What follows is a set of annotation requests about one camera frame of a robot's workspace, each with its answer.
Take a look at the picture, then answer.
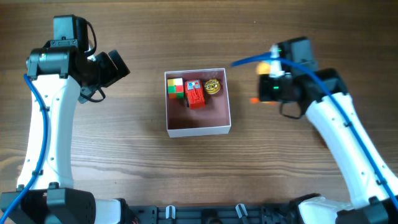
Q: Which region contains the orange duck toy blue hat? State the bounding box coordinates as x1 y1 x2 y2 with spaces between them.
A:
250 62 276 105

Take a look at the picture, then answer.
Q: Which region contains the multicolour puzzle cube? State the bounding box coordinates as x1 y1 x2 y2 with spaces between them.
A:
167 78 184 99

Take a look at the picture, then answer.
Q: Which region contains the yellow round gear toy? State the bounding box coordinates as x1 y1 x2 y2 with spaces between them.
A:
204 79 221 95

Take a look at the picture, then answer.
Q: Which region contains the red toy fire truck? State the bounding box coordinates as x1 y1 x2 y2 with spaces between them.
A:
184 80 205 110

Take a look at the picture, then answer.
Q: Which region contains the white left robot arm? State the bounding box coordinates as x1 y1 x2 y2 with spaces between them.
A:
1 15 138 223

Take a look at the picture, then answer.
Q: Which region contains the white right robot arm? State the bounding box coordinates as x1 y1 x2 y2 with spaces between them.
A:
253 37 397 223

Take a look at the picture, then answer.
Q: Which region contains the white box with pink interior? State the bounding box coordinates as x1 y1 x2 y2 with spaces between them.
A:
164 68 231 138

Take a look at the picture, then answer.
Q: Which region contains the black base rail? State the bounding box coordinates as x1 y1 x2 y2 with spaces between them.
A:
130 203 302 224

